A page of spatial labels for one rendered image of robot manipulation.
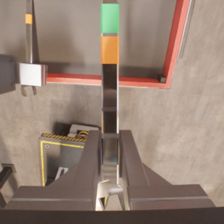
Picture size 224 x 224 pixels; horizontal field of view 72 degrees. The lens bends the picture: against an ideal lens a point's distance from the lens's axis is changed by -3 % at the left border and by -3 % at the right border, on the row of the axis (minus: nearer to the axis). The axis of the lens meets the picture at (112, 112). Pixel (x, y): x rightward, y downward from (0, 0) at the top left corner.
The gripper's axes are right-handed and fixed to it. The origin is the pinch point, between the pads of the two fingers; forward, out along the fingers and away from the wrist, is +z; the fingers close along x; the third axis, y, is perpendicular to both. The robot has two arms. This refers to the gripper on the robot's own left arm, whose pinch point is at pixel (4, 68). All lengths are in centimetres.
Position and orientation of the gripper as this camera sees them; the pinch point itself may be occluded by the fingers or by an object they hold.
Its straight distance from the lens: 36.0
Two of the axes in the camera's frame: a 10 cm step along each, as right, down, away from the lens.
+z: -0.4, -2.8, 9.6
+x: -9.9, -1.0, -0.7
